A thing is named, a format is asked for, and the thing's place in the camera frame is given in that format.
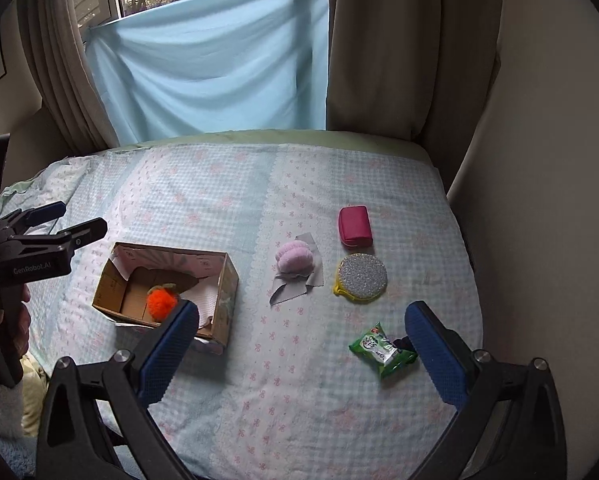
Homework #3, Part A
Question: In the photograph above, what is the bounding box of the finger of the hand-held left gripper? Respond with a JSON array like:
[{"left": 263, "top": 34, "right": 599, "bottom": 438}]
[
  {"left": 0, "top": 201, "right": 66, "bottom": 235},
  {"left": 2, "top": 218, "right": 108, "bottom": 261}
]

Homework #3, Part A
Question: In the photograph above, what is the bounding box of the green packet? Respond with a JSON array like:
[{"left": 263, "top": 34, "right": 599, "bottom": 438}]
[{"left": 348, "top": 322, "right": 419, "bottom": 381}]

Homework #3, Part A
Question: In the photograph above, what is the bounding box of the checked floral blanket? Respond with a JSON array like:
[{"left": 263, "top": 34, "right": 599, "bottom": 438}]
[{"left": 0, "top": 142, "right": 485, "bottom": 480}]

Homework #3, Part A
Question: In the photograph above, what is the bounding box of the light blue fleece clothing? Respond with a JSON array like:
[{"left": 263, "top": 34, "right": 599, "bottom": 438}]
[{"left": 0, "top": 430, "right": 45, "bottom": 480}]

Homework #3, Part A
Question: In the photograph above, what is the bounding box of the pink plastic toy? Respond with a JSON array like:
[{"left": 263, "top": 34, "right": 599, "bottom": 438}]
[{"left": 338, "top": 205, "right": 373, "bottom": 249}]

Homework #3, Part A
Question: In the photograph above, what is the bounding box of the cardboard box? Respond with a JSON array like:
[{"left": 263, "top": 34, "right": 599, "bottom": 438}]
[{"left": 92, "top": 241, "right": 240, "bottom": 356}]

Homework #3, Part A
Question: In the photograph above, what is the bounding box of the white foam sheet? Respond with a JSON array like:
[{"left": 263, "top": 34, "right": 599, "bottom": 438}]
[{"left": 179, "top": 285, "right": 225, "bottom": 333}]

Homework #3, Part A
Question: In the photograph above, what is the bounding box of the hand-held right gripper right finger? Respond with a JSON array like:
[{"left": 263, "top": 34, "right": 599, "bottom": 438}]
[{"left": 404, "top": 301, "right": 567, "bottom": 480}]

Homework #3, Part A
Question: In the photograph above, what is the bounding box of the yellow soft cloth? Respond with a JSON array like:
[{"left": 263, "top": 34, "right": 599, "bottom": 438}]
[{"left": 22, "top": 352, "right": 50, "bottom": 436}]

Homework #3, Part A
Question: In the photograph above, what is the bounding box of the orange plush ball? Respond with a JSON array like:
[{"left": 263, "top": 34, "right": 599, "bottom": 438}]
[{"left": 146, "top": 283, "right": 181, "bottom": 322}]

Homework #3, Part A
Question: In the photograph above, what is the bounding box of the silver glitter round sponge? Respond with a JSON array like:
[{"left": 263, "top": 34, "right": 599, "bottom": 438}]
[{"left": 333, "top": 253, "right": 389, "bottom": 303}]

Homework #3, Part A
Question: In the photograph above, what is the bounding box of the light blue hanging cloth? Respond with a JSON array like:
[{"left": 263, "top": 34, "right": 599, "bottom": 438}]
[{"left": 86, "top": 0, "right": 330, "bottom": 143}]

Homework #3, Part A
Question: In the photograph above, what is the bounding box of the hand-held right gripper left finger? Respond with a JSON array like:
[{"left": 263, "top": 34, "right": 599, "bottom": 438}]
[{"left": 35, "top": 300, "right": 200, "bottom": 480}]

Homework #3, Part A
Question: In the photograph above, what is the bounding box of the pink plush shell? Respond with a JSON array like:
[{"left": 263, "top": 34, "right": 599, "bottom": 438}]
[{"left": 274, "top": 240, "right": 316, "bottom": 277}]

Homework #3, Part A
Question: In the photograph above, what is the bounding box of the beige curtain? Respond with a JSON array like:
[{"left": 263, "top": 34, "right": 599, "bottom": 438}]
[
  {"left": 16, "top": 0, "right": 122, "bottom": 151},
  {"left": 327, "top": 0, "right": 503, "bottom": 196}
]

